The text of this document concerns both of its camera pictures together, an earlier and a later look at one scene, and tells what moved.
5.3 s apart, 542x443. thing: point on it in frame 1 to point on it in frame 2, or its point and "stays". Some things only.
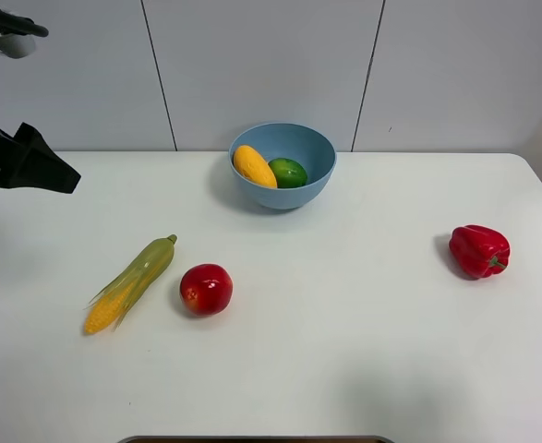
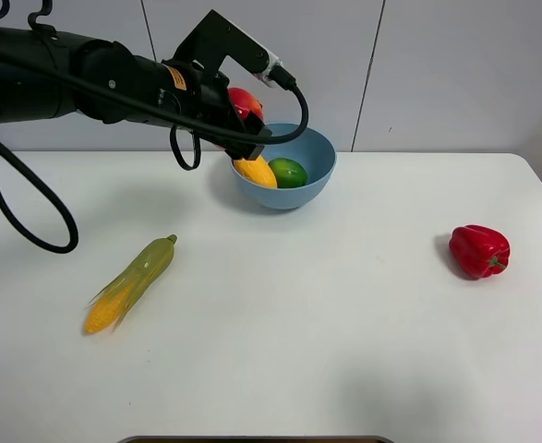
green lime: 288,173 stays
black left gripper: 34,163 to 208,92
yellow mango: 251,164 stays
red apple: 206,289 to 243,101
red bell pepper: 479,252 stays
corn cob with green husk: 107,306 stays
